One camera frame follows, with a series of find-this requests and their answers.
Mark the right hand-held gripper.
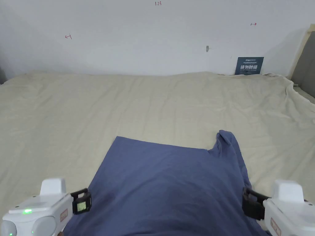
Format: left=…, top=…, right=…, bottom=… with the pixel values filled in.
left=241, top=180, right=315, bottom=236

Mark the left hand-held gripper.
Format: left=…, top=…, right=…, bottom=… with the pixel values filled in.
left=0, top=178, right=92, bottom=236

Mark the dark blue shirt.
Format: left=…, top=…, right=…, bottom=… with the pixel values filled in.
left=62, top=130, right=271, bottom=236

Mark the bed with beige sheet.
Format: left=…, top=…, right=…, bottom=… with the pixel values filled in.
left=0, top=69, right=315, bottom=236

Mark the dark blue sign card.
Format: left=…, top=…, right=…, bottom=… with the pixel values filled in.
left=235, top=57, right=265, bottom=76

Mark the grey padded headboard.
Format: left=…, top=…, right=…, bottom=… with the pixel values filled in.
left=290, top=23, right=315, bottom=92

